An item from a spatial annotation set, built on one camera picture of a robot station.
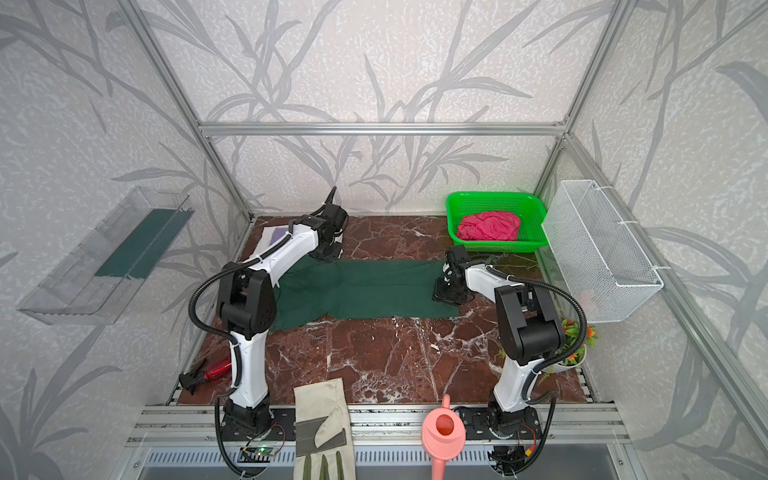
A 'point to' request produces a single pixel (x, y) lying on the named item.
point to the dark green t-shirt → (309, 291)
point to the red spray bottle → (198, 374)
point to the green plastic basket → (533, 232)
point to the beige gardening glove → (325, 447)
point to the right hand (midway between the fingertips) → (437, 289)
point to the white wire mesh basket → (607, 273)
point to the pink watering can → (443, 435)
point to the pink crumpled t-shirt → (494, 225)
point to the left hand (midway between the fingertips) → (328, 244)
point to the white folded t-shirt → (266, 238)
